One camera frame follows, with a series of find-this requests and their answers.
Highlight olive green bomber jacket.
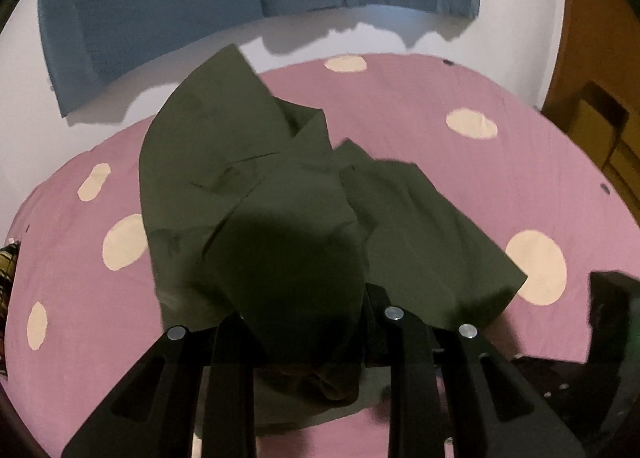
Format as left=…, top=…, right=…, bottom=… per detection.
left=139, top=46, right=525, bottom=435

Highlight plaid brown pillow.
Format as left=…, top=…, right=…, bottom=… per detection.
left=0, top=241, right=21, bottom=331

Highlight pink polka dot bedsheet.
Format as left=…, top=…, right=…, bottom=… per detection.
left=1, top=54, right=639, bottom=456

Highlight cardboard boxes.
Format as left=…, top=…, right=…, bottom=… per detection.
left=568, top=81, right=639, bottom=200

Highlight brown wooden door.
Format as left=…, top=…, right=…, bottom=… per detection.
left=541, top=0, right=640, bottom=219

